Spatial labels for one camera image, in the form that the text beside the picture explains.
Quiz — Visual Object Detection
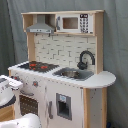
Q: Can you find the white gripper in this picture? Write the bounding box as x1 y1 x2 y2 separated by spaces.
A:
0 75 23 108

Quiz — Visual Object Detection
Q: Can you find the white toy oven door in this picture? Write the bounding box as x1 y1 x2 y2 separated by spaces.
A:
14 86 46 128

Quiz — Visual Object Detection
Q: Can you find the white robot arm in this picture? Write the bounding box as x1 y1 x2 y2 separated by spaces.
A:
0 75 42 128

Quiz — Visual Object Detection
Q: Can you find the wooden toy kitchen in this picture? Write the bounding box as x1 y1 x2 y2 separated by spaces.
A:
9 10 116 128

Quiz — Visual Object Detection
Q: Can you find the right oven knob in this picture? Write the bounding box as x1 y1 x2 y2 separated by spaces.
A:
33 81 38 87

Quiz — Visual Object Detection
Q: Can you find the black toy stovetop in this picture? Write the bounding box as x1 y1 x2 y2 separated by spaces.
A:
21 61 57 73

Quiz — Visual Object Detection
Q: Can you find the grey curtain backdrop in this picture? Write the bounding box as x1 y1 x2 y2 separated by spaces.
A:
0 0 128 128

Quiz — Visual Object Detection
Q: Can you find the metal toy sink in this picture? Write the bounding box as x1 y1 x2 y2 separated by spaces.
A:
54 67 93 81

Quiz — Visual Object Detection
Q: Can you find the grey toy range hood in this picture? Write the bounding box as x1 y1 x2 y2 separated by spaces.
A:
26 15 54 34

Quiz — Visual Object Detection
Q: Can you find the black toy faucet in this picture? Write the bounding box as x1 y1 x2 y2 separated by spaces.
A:
77 50 96 71

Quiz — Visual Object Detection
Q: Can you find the toy microwave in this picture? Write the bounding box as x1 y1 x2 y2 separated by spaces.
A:
56 14 93 34

